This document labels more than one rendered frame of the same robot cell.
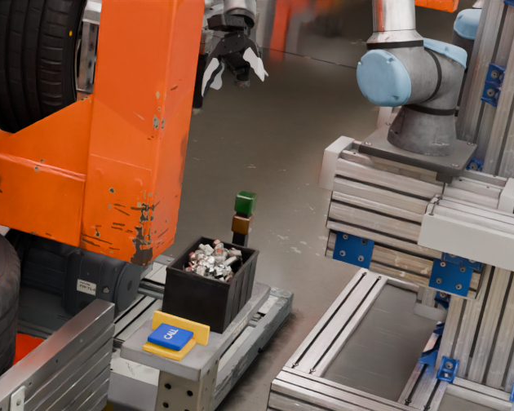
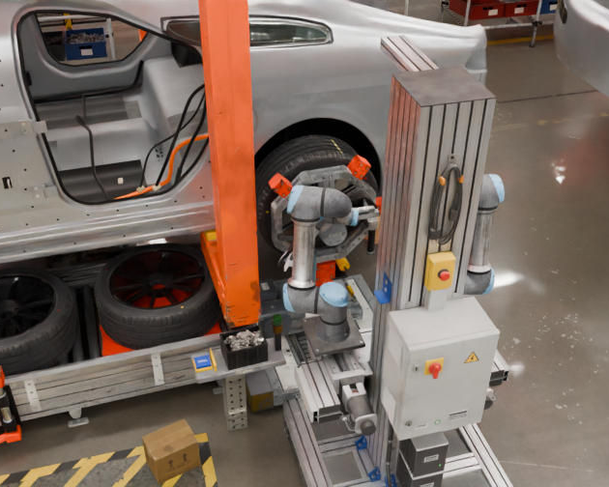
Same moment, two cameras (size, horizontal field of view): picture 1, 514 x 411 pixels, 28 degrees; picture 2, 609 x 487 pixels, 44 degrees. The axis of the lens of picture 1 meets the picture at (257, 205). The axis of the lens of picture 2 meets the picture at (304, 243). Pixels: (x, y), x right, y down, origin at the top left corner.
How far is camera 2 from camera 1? 2.85 m
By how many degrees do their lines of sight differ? 51
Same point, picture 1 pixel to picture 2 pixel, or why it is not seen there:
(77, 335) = (202, 342)
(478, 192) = (331, 367)
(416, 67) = (297, 299)
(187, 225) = not seen: hidden behind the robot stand
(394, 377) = (343, 431)
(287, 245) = not seen: hidden behind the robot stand
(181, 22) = (231, 241)
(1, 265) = (190, 303)
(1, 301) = (172, 318)
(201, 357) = (205, 375)
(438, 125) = (324, 328)
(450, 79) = (325, 309)
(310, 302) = not seen: hidden behind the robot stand
